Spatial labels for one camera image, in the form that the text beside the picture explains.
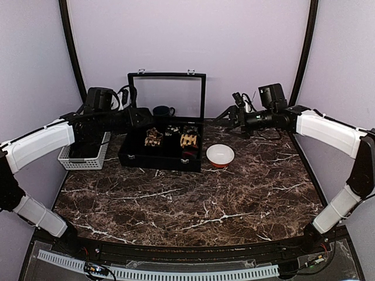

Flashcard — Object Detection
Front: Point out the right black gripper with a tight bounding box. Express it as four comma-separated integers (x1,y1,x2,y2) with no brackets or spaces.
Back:
214,105,276,139

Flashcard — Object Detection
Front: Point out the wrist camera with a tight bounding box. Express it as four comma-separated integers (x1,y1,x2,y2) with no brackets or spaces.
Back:
258,83,288,109
83,87,115,114

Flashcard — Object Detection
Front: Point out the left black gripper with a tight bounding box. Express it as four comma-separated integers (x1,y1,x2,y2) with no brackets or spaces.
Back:
96,106,147,135

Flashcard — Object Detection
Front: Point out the white cable duct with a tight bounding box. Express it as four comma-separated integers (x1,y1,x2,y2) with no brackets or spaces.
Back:
36,249,279,281

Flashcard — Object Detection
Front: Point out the black tie storage box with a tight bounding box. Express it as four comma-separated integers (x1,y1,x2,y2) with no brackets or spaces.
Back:
118,71,206,172

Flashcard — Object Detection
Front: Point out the dark blue mug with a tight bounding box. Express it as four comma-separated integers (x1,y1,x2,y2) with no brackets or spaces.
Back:
152,105,176,116

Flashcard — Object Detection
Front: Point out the black necktie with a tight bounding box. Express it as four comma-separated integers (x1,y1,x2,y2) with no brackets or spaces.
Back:
135,108,155,128

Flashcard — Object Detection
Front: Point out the black white rolled tie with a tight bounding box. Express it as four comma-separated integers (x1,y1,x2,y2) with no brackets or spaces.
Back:
165,125,182,137

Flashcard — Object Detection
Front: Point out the white and orange bowl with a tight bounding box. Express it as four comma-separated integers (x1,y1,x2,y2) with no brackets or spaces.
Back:
206,144,235,168

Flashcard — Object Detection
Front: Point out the tan patterned rolled tie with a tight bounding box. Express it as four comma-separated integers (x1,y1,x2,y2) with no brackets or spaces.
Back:
180,125,200,148

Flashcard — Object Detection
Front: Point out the red black rolled tie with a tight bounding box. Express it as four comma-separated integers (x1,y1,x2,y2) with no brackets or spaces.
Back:
182,146,199,159

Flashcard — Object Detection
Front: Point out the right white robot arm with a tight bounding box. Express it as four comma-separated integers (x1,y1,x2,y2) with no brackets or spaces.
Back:
216,84,374,254

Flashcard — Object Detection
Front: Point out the white plastic basket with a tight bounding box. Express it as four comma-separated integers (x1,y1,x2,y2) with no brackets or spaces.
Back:
57,132,111,170

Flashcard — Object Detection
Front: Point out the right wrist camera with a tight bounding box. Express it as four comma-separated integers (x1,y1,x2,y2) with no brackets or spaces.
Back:
258,83,288,109

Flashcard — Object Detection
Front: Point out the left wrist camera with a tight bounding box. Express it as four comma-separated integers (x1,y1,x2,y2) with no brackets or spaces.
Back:
83,87,115,114

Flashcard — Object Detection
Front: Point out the leopard print rolled tie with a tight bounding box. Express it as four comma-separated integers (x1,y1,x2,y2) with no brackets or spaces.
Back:
145,128,163,147

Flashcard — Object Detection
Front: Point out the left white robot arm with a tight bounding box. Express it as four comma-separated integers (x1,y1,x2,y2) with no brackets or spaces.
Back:
1,87,154,255

